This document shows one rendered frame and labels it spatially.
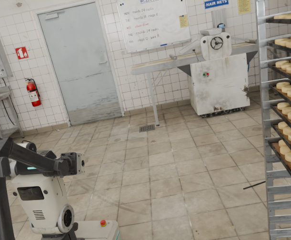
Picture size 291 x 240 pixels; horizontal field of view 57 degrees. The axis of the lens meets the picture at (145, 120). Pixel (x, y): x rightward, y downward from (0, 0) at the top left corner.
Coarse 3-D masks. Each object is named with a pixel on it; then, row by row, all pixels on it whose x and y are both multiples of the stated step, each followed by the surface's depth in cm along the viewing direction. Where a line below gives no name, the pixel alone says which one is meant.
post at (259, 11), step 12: (264, 12) 108; (264, 24) 110; (264, 36) 111; (264, 48) 113; (264, 60) 115; (264, 72) 116; (264, 96) 120; (264, 132) 126; (264, 144) 128; (264, 156) 132
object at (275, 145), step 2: (278, 142) 125; (274, 144) 124; (276, 144) 123; (278, 144) 123; (274, 146) 122; (276, 146) 122; (278, 146) 122; (276, 148) 120; (278, 148) 120; (278, 150) 118; (280, 154) 115; (282, 154) 115; (282, 156) 113; (284, 156) 113; (284, 158) 112; (284, 160) 110; (286, 160) 110; (286, 162) 108; (288, 162) 108; (290, 162) 108; (288, 164) 107; (290, 164) 107; (290, 166) 105; (290, 168) 104
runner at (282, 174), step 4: (268, 172) 132; (272, 172) 132; (276, 172) 132; (280, 172) 131; (284, 172) 131; (288, 172) 131; (268, 176) 133; (272, 176) 132; (276, 176) 131; (280, 176) 131; (284, 176) 130; (288, 176) 129
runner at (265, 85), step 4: (272, 80) 117; (276, 80) 117; (280, 80) 116; (284, 80) 116; (288, 80) 116; (264, 84) 118; (268, 84) 118; (272, 84) 117; (264, 88) 118; (268, 88) 116
